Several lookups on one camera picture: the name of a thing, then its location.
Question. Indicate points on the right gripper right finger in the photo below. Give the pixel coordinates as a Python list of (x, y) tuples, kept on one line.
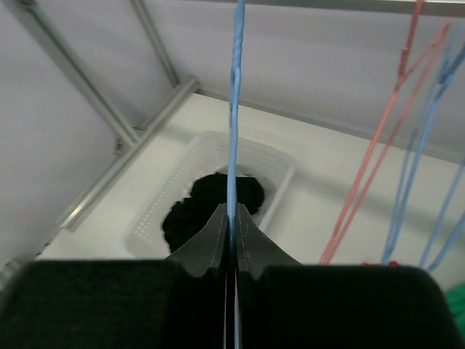
[(285, 304)]

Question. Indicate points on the black tank top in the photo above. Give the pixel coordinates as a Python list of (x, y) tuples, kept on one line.
[(189, 215)]

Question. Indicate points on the light blue hanger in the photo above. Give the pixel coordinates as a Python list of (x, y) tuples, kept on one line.
[(420, 134)]

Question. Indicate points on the pink hanger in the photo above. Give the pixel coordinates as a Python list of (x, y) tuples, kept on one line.
[(370, 164)]

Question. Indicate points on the red tank top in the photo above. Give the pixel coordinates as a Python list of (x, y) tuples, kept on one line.
[(390, 263)]

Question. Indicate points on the aluminium hanging rail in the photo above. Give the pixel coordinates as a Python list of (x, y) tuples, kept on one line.
[(429, 8)]

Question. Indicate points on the green tank top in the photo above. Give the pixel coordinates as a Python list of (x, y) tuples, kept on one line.
[(455, 301)]

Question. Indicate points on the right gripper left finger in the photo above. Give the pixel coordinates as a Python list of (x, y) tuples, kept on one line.
[(176, 302)]

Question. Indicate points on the white plastic basket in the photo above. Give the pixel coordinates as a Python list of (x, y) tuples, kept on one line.
[(206, 154)]

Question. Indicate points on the left aluminium frame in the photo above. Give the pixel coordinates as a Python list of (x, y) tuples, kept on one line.
[(42, 138)]

